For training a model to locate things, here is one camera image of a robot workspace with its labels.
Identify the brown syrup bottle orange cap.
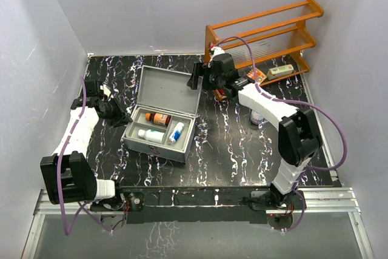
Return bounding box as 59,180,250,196
145,113,172,127

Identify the clear plastic round container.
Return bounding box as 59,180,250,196
250,110,264,126

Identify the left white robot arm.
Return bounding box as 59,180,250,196
40,80,133,210

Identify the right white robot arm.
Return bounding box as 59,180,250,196
187,53,322,209

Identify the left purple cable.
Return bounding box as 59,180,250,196
56,76,92,236

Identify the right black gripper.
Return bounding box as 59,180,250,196
187,63,224,92

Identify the white medicine bottle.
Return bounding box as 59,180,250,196
138,129,164,144

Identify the black front base bar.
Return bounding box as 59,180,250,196
92,186,306,224

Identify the orange patterned medicine packet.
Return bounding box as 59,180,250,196
246,69,267,84

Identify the white green medicine box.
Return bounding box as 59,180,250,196
267,64,293,80

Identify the wooden three-tier shelf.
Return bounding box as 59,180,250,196
204,0,324,86

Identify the grey metal case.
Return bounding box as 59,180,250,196
129,66,202,163

